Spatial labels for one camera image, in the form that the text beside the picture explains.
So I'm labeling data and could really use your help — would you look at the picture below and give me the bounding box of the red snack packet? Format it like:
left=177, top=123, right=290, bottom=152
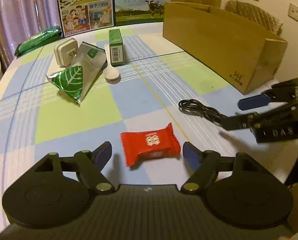
left=120, top=123, right=181, bottom=167

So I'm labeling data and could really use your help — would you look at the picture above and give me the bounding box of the black cable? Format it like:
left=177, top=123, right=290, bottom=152
left=178, top=99, right=227, bottom=128

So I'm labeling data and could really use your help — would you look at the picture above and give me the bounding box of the green silver foil pouch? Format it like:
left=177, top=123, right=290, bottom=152
left=46, top=42, right=107, bottom=105

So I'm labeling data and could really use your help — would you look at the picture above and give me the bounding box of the small green carton box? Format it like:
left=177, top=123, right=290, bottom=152
left=108, top=29, right=125, bottom=66

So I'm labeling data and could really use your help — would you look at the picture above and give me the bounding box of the large cardboard box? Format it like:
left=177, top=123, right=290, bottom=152
left=163, top=2, right=287, bottom=94

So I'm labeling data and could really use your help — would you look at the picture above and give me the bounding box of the checked tablecloth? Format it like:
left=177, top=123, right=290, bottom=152
left=0, top=23, right=298, bottom=232

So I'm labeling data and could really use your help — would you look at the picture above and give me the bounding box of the quilted chair cushion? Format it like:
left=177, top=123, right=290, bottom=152
left=225, top=0, right=283, bottom=36

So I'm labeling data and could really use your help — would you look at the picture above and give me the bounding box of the white plastic spoon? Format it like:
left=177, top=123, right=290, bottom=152
left=103, top=44, right=120, bottom=80

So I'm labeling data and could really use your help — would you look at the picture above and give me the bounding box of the white power adapter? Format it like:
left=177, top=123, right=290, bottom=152
left=54, top=38, right=78, bottom=67

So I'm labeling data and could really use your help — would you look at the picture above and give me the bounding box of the green wet wipes pack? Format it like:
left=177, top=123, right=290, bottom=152
left=14, top=26, right=62, bottom=57

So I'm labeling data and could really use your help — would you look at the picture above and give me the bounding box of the light blue cow milk box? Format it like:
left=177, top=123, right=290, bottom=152
left=114, top=0, right=172, bottom=26

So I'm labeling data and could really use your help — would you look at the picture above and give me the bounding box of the blue milk carton box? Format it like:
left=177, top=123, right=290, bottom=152
left=58, top=0, right=114, bottom=37

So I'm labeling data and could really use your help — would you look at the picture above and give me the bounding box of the purple curtain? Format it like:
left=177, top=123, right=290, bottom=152
left=0, top=0, right=61, bottom=68

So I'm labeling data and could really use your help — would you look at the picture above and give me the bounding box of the single wall outlet plate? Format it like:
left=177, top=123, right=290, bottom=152
left=288, top=3, right=298, bottom=22

